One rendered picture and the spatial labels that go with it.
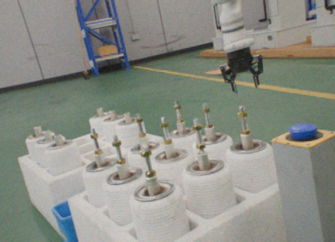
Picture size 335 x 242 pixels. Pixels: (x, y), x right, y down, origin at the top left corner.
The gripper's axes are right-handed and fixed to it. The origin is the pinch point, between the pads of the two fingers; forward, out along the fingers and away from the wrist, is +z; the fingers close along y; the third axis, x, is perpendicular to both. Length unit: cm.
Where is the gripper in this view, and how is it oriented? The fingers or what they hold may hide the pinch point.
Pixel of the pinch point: (245, 85)
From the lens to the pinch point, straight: 125.6
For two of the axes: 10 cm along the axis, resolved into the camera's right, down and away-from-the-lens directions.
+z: 2.8, 8.9, 3.5
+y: -9.6, 2.5, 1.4
